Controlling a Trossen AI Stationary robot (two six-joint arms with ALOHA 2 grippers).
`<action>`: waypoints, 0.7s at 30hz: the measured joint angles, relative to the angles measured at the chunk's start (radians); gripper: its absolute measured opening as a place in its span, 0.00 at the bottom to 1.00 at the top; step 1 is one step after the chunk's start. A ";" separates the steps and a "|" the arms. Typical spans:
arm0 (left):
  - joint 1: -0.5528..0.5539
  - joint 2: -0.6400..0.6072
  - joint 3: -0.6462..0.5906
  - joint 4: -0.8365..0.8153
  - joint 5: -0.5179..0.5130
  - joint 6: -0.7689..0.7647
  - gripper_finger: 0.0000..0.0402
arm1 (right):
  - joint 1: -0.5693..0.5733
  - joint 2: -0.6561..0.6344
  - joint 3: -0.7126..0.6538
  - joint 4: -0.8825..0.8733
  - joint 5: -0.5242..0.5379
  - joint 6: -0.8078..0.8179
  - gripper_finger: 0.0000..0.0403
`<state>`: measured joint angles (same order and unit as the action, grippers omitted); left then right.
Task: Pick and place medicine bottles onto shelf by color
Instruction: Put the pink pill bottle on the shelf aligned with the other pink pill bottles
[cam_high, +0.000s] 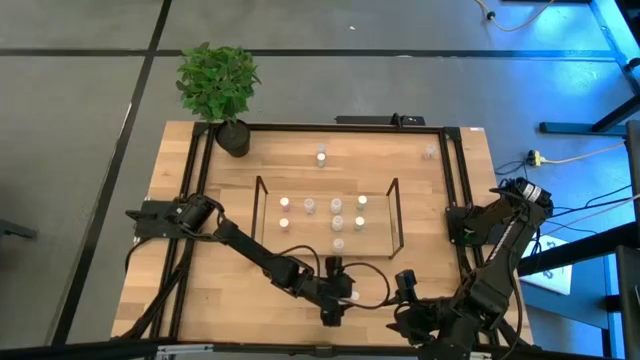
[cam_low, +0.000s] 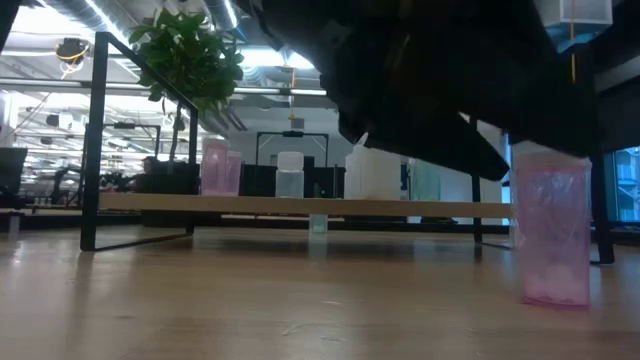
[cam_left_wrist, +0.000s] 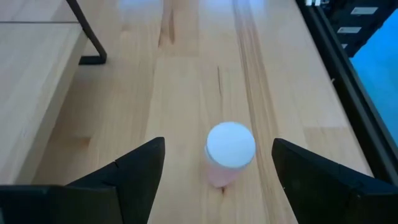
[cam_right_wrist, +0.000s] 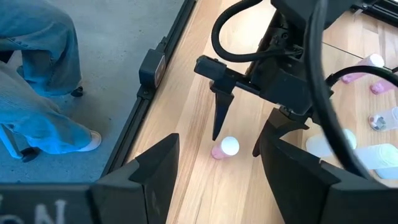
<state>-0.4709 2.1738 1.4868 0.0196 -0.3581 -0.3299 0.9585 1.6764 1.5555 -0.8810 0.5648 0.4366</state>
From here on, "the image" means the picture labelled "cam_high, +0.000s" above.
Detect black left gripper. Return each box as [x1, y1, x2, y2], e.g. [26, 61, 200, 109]
[312, 273, 361, 329]

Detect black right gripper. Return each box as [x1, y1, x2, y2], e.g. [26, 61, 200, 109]
[386, 299, 451, 351]

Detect white printed paper sheet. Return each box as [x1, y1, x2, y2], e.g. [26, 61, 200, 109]
[514, 234, 574, 296]

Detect black metal beam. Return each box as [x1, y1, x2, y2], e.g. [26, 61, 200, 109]
[517, 222, 640, 277]

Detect black beam silver brackets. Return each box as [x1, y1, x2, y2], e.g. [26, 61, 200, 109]
[0, 338, 640, 360]

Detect green potted plant black pot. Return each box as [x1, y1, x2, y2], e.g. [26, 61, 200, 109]
[174, 41, 263, 159]

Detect grey metal floor bar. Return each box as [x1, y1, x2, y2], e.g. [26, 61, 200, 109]
[538, 121, 629, 137]

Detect grey chair leg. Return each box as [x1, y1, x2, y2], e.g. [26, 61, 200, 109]
[0, 218, 39, 241]

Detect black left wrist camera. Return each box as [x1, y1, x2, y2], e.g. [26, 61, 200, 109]
[324, 254, 346, 275]

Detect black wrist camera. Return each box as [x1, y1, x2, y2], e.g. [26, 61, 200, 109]
[396, 268, 419, 297]
[324, 254, 346, 275]

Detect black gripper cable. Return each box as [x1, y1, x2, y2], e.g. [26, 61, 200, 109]
[344, 261, 392, 310]

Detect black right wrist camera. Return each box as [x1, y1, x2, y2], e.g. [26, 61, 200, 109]
[396, 268, 419, 297]

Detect wooden shelf black metal frame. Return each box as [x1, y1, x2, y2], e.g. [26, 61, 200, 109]
[249, 173, 406, 261]

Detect black bar bracket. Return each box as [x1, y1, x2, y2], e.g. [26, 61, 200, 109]
[334, 113, 427, 127]

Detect beige power cable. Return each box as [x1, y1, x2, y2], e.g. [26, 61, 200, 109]
[542, 142, 629, 166]

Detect black desk frame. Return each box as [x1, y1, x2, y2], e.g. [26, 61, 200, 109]
[589, 0, 640, 134]

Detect white cable black plug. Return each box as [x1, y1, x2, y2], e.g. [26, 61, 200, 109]
[473, 0, 555, 33]

